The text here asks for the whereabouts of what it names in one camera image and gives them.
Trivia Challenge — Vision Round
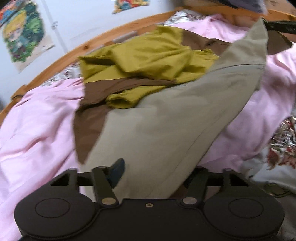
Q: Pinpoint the wooden bed frame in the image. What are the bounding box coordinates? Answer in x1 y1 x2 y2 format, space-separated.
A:
0 4 296 126

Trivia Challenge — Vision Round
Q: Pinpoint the floral patterned pillow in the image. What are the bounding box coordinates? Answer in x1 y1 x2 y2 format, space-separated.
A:
40 62 82 86
162 9 206 26

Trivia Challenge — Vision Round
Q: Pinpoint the pink bed sheet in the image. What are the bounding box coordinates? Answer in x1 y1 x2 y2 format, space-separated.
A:
1 15 295 240

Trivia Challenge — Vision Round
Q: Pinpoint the olive brown hooded jacket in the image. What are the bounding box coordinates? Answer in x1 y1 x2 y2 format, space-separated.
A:
74 20 295 198

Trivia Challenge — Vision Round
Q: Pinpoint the white wall cable conduit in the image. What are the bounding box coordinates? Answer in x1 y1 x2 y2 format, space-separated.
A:
41 0 69 53

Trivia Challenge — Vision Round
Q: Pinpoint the colourful floral wall poster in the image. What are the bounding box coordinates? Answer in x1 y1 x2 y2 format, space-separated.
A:
112 0 150 14

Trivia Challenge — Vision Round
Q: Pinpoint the green character wall poster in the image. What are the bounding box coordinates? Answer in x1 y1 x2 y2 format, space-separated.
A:
1 1 55 72

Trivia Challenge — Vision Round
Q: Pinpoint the grey clothes pile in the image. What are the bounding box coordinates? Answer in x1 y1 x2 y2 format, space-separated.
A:
215 0 267 14

